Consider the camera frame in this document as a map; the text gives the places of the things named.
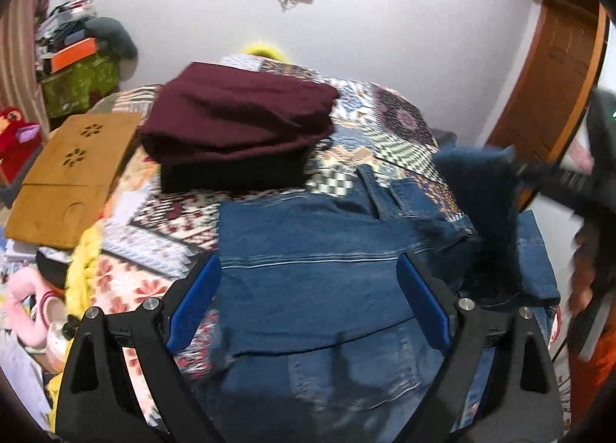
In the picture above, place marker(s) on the folded maroon cloth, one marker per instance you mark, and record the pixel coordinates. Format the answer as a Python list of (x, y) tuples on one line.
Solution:
[(240, 110)]

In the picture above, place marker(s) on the yellow pillow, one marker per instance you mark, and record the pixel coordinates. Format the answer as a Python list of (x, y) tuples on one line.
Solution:
[(262, 50)]

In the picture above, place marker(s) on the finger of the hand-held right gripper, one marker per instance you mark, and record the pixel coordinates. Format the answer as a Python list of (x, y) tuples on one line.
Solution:
[(553, 177)]

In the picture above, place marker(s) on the blue denim jeans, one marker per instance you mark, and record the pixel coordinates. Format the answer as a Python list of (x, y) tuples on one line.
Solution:
[(327, 269)]

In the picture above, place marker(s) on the yellow fuzzy blanket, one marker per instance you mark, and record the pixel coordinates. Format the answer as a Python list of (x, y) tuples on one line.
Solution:
[(82, 274)]

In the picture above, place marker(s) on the red plush toy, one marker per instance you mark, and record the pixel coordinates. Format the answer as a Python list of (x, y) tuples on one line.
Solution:
[(17, 135)]

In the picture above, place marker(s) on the patterned patchwork bedsheet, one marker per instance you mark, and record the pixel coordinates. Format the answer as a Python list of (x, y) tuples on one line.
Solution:
[(385, 120)]

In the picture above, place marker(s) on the green box with clutter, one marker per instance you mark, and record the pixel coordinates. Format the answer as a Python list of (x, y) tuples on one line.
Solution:
[(79, 84)]

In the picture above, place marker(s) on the orange box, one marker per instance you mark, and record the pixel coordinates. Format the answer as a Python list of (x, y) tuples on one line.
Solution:
[(72, 54)]

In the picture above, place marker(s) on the grey stuffed cushion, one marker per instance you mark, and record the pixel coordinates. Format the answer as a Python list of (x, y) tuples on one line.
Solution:
[(115, 38)]

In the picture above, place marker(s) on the folded black cloth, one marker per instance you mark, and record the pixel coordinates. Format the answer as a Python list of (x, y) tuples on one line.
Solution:
[(231, 178)]

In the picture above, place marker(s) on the pink plush toy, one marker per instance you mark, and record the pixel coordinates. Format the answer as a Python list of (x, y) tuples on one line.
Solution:
[(24, 308)]

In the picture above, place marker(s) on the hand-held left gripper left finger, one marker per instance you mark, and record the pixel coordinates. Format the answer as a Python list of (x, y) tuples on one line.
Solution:
[(192, 304)]

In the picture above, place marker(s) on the wooden door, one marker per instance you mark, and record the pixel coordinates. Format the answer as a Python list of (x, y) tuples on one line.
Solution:
[(548, 96)]

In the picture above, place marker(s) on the person's right hand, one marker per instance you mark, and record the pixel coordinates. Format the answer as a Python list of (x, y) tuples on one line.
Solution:
[(581, 269)]

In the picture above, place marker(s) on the brown wooden lap desk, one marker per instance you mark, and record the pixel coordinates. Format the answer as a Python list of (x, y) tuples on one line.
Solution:
[(67, 183)]

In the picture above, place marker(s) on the pile of papers and packets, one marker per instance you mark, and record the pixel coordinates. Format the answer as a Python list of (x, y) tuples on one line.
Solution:
[(60, 21)]

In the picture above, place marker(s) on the striped curtain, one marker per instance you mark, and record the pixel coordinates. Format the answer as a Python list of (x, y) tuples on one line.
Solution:
[(24, 53)]

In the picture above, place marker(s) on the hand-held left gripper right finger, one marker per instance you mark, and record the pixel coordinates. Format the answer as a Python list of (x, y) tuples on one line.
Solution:
[(424, 304)]

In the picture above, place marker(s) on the person's orange clothing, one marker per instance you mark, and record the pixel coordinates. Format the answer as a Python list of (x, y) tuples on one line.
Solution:
[(594, 375)]

